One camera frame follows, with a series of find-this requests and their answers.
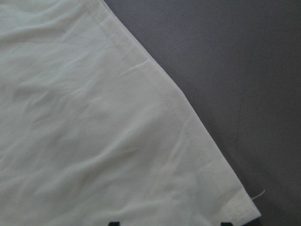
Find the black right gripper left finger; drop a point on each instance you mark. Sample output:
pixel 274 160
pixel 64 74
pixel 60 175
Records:
pixel 114 224

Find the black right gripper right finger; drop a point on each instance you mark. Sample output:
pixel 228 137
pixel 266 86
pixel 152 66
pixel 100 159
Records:
pixel 226 224

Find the beige long-sleeve graphic shirt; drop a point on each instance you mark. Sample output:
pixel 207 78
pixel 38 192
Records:
pixel 93 130

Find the brown table mat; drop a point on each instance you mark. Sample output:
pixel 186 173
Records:
pixel 238 62

